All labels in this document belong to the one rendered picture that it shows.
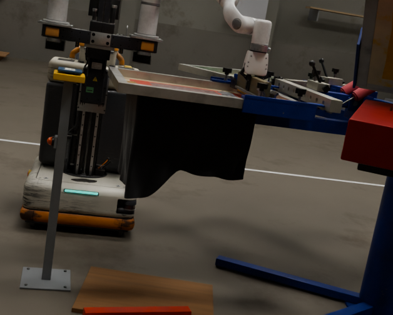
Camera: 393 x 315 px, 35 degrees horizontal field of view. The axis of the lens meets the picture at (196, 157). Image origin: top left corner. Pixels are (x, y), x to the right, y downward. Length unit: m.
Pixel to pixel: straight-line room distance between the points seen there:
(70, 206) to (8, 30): 9.48
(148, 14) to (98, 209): 1.11
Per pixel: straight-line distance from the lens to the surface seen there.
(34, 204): 3.48
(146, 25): 3.10
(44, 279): 2.95
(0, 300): 2.76
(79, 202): 3.46
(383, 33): 2.09
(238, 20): 2.67
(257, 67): 2.68
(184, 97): 2.34
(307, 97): 2.68
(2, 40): 12.78
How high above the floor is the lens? 1.25
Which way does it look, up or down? 12 degrees down
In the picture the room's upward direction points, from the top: 9 degrees clockwise
